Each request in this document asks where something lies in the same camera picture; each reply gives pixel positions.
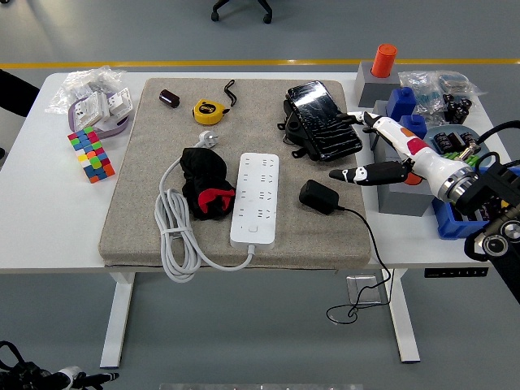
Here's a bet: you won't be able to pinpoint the white power strip with cable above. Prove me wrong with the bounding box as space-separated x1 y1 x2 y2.
154 130 280 283

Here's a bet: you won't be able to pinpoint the blue block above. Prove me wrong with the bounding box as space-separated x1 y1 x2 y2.
400 114 428 141
385 86 418 121

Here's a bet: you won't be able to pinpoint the black table control panel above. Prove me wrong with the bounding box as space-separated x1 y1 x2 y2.
424 267 490 280

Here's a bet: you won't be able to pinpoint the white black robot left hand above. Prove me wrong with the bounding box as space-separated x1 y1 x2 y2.
54 364 121 390

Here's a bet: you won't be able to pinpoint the glossy black phone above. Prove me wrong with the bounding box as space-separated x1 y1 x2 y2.
285 80 363 163

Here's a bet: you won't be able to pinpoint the white table leg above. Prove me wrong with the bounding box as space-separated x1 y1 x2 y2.
381 268 422 364
100 271 135 370

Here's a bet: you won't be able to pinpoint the pile of black capacitors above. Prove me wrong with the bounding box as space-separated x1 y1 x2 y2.
441 93 473 125

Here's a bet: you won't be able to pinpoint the blue plastic bin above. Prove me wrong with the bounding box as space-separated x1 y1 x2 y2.
431 156 520 241

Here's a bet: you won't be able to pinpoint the person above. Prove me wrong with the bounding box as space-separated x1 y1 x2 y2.
0 67 41 162

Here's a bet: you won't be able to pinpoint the light blue plate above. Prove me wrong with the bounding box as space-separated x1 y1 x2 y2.
422 124 488 164

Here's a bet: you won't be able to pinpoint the black power adapter with cord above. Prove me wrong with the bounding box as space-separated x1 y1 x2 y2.
299 180 396 327

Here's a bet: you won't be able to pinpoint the silver floor socket plate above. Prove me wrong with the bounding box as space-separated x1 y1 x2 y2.
346 275 384 306

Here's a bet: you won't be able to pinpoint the dark brown cylinder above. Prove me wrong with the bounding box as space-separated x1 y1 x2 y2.
158 89 181 109

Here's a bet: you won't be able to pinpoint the yellow tape measure with strap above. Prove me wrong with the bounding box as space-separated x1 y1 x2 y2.
192 79 236 125

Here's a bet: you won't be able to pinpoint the clear bag of white parts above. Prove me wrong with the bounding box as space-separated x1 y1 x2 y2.
44 66 128 117

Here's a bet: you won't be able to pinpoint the black phone holder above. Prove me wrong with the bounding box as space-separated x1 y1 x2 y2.
277 99 322 162

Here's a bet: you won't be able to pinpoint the black office chair base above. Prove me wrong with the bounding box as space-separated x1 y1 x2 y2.
210 0 273 24

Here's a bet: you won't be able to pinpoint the clear bag of blue parts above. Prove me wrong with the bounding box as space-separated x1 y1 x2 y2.
397 71 447 125

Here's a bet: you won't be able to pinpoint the white wall socket panel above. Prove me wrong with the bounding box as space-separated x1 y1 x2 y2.
104 87 134 123
72 91 110 128

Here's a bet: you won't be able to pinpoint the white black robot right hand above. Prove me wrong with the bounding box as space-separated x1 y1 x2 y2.
327 110 463 198

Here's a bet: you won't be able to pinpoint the green small parts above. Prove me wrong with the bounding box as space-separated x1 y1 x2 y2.
442 150 481 166

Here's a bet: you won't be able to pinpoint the black and red cloth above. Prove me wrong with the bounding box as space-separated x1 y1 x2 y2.
180 147 237 222

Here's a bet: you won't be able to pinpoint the grey-brown fabric mat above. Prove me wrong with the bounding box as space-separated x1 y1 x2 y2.
98 77 374 271

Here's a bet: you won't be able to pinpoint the purple band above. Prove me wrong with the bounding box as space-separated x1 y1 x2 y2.
67 99 133 140

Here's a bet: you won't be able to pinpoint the clear bag with round part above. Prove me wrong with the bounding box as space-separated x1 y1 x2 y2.
436 71 487 98

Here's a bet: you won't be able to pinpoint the black capacitors in bin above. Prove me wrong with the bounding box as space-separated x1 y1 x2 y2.
462 201 505 223

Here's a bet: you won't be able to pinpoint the black capacitors on plate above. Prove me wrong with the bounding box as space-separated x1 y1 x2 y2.
433 130 477 155

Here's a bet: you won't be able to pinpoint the colourful puzzle cube block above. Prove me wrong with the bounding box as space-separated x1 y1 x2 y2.
67 126 116 184

